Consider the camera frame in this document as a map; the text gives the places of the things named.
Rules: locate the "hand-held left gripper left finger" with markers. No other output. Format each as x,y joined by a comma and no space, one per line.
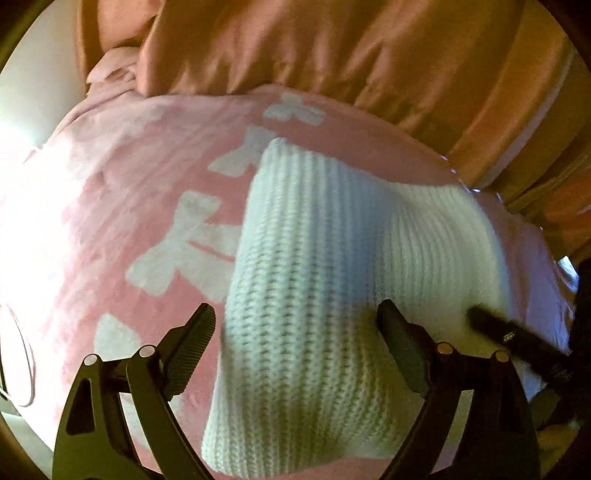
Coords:
194,350

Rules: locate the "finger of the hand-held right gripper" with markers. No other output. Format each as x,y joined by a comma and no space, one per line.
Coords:
508,338

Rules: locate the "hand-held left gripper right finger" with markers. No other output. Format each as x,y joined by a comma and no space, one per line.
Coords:
401,341

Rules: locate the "white striped knit sweater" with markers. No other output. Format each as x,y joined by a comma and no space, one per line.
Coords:
314,258

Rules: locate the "pink bow-print blanket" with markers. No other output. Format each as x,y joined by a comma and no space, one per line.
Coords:
138,184

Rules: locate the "orange quilt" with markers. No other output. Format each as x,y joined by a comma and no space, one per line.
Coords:
323,46

